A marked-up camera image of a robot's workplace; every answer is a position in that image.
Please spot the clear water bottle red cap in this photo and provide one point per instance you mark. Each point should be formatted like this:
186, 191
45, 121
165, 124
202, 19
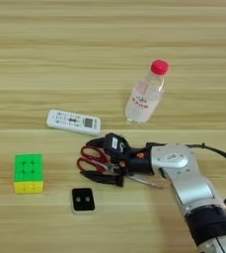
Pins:
144, 97

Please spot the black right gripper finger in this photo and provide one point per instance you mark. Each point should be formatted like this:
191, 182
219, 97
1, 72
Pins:
96, 142
104, 178

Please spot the small black square device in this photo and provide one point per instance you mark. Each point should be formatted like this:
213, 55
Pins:
83, 199

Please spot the white remote control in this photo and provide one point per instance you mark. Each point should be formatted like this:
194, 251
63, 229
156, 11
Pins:
73, 122

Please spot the green yellow Rubik's cube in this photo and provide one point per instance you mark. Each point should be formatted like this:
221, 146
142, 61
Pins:
28, 171

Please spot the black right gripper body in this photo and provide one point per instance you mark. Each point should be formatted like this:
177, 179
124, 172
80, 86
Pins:
139, 163

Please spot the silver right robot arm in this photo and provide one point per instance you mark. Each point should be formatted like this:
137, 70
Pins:
190, 184

